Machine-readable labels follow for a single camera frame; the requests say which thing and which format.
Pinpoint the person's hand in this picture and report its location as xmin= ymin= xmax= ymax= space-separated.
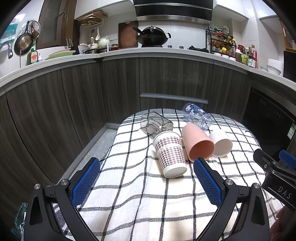
xmin=270 ymin=206 xmax=296 ymax=241

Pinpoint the green tray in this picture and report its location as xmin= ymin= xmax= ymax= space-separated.
xmin=45 ymin=50 xmax=76 ymax=60

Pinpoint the patterned white paper cup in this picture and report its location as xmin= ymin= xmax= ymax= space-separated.
xmin=153 ymin=131 xmax=187 ymax=178

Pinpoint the teal plastic bag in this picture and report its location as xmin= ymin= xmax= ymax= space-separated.
xmin=11 ymin=202 xmax=28 ymax=241

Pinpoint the range hood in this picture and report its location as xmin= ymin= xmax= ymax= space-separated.
xmin=133 ymin=0 xmax=213 ymax=25

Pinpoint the pink plastic cup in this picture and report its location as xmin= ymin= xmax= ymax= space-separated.
xmin=182 ymin=123 xmax=215 ymax=162

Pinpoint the brown cutting board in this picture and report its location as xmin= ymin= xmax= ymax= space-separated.
xmin=118 ymin=21 xmax=138 ymax=49

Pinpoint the white ladle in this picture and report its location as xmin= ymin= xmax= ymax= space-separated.
xmin=95 ymin=27 xmax=100 ymax=41

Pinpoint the black dishwasher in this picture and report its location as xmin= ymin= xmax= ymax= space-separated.
xmin=242 ymin=88 xmax=295 ymax=159

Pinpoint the microwave oven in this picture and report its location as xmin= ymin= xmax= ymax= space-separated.
xmin=283 ymin=50 xmax=296 ymax=82

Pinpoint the green dish soap bottle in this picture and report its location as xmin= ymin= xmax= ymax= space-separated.
xmin=27 ymin=48 xmax=39 ymax=65

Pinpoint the white plastic cup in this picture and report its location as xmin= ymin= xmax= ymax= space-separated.
xmin=209 ymin=130 xmax=233 ymax=158

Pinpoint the black wok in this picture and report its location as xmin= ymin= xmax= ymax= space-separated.
xmin=133 ymin=26 xmax=171 ymax=48

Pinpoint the black spice rack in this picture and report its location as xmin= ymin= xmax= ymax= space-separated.
xmin=206 ymin=26 xmax=236 ymax=57

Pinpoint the hanging frying pan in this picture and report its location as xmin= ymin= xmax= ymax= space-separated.
xmin=14 ymin=21 xmax=33 ymax=56

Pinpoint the clear square glass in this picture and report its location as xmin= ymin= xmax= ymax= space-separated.
xmin=140 ymin=111 xmax=173 ymax=138

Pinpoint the clear blue printed bottle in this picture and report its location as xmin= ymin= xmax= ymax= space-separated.
xmin=182 ymin=103 xmax=212 ymax=131

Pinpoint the white bowls stack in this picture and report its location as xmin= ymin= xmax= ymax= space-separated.
xmin=260 ymin=59 xmax=283 ymax=76

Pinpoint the sauce bottles group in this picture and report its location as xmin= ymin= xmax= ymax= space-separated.
xmin=235 ymin=44 xmax=258 ymax=68

